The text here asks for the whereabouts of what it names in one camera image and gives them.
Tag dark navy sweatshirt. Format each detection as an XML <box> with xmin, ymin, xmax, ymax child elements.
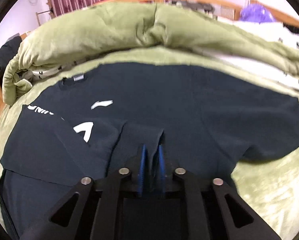
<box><xmin>0</xmin><ymin>63</ymin><xmax>299</xmax><ymax>234</ymax></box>

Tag green plush bed sheet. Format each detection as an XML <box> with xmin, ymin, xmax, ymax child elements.
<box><xmin>0</xmin><ymin>46</ymin><xmax>299</xmax><ymax>239</ymax></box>

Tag black jacket on headboard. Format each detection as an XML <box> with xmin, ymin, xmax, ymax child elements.
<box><xmin>0</xmin><ymin>36</ymin><xmax>22</xmax><ymax>76</ymax></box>

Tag green floral duvet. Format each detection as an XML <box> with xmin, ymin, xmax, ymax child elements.
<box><xmin>2</xmin><ymin>2</ymin><xmax>299</xmax><ymax>105</ymax></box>

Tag cluttered desk items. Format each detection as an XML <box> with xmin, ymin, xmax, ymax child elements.
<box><xmin>172</xmin><ymin>0</ymin><xmax>240</xmax><ymax>21</ymax></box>

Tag wooden coat rack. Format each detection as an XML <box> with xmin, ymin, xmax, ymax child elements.
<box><xmin>35</xmin><ymin>0</ymin><xmax>55</xmax><ymax>26</ymax></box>

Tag purple plush toy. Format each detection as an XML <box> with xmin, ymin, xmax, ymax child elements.
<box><xmin>239</xmin><ymin>4</ymin><xmax>276</xmax><ymax>23</ymax></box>

